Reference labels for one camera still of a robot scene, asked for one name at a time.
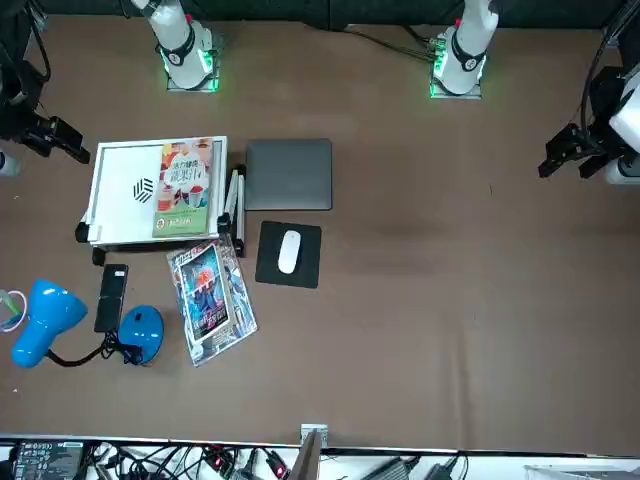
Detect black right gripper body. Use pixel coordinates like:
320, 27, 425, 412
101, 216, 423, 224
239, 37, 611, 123
0, 97, 51, 144

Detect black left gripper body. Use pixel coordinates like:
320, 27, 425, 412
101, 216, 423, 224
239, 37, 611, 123
579, 67, 626, 157

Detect green-covered paperback book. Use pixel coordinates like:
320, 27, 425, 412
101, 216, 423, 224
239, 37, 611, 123
151, 138, 215, 239

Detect blue desk lamp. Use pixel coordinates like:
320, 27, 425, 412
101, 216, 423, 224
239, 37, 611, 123
10, 278, 166, 369

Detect white folding reading stand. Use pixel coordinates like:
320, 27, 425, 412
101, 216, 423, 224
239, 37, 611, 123
74, 134, 247, 266

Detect green highlighter pen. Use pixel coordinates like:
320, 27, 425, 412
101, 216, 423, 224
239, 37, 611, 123
0, 292, 21, 324

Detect pink mesh pen cup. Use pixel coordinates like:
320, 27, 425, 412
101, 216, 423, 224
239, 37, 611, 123
0, 288, 30, 334

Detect black folding phone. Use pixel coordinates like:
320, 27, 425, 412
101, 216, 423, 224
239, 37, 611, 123
93, 263, 130, 334

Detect comic magazine with orange figure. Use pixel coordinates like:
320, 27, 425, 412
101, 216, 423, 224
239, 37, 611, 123
166, 241, 241, 369

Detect grey closed laptop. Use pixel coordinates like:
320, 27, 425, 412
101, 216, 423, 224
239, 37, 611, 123
244, 138, 334, 212

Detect comic magazine with pale cover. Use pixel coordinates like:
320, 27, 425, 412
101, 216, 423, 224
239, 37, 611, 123
215, 234, 260, 351

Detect white computer mouse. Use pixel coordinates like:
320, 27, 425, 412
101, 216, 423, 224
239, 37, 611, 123
277, 229, 302, 275

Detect black mouse pad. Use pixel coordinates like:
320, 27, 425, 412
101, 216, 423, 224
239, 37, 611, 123
254, 220, 323, 290

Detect white flat box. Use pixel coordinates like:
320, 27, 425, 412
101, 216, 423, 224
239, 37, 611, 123
522, 463, 640, 480

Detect black labelled power adapter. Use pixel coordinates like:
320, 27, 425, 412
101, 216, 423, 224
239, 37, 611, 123
9, 439, 85, 480

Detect black plug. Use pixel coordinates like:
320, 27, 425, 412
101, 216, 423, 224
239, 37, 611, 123
424, 457, 469, 480

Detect grey power brick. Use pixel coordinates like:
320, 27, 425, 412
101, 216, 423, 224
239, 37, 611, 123
359, 455, 422, 480

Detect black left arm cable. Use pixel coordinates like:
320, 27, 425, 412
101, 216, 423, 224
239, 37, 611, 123
579, 0, 640, 132

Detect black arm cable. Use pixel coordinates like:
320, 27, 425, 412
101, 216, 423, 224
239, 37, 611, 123
27, 0, 54, 121
579, 0, 640, 132

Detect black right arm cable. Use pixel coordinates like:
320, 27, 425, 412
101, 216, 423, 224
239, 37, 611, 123
27, 0, 54, 121

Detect black left base cable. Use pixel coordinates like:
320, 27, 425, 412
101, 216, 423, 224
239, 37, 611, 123
343, 23, 442, 65

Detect black bundled lamp cable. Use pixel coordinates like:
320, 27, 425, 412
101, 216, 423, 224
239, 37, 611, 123
99, 327, 147, 369

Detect black loose cable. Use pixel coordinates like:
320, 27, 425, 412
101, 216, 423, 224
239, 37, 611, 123
114, 442, 201, 477

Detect aluminium camera post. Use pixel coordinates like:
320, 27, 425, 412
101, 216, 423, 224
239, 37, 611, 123
289, 423, 330, 480

